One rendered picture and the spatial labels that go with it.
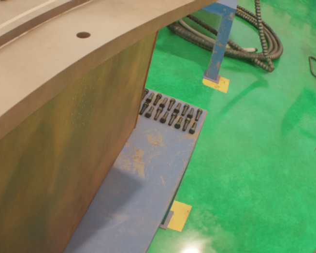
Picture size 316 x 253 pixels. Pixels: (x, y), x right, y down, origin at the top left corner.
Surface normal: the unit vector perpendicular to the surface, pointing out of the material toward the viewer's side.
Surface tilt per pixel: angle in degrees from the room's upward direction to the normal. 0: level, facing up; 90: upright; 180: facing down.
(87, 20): 0
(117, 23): 0
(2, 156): 90
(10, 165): 90
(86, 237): 0
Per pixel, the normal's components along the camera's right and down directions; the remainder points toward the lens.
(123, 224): 0.18, -0.73
